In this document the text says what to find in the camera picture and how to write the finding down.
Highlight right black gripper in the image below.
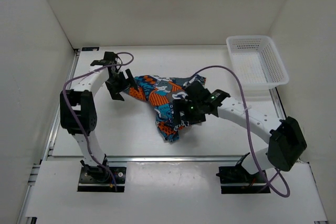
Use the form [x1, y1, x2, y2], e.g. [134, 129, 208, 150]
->
[173, 98, 206, 126]

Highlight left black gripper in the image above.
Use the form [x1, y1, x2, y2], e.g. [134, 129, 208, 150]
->
[106, 69, 138, 101]

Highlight colourful patterned shorts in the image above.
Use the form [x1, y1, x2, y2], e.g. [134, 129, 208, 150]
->
[124, 74, 206, 142]

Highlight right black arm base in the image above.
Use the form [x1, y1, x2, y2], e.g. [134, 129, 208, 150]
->
[216, 153, 270, 195]

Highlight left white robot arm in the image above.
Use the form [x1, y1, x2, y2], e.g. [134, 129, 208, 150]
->
[60, 51, 138, 182]

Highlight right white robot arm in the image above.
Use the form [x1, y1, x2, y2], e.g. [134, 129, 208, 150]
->
[173, 81, 307, 182]

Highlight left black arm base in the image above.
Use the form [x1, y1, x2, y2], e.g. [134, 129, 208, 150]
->
[77, 160, 127, 193]

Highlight white perforated plastic basket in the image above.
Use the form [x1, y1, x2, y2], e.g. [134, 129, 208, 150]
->
[226, 35, 289, 92]

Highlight aluminium front rail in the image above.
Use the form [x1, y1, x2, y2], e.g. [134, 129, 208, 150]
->
[46, 155, 257, 164]

